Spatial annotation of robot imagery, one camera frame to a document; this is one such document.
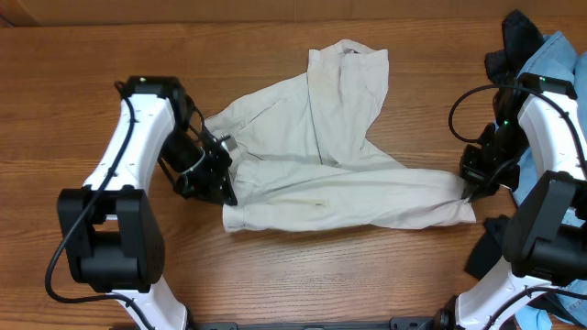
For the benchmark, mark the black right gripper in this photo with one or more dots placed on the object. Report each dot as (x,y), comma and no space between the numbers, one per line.
(481,180)

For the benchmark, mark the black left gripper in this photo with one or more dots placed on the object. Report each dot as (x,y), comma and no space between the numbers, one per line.
(211,188)

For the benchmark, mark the beige shorts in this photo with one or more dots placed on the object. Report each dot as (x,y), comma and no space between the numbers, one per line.
(302,161)

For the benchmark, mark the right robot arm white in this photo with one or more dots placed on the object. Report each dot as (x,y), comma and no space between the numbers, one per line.
(539,253)

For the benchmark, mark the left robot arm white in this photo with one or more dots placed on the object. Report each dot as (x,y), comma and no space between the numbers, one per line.
(110,236)

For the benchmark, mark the black garment near base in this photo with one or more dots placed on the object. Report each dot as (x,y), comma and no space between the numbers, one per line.
(488,249)

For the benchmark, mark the blue denim jeans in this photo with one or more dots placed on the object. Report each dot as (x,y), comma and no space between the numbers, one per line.
(556,58)

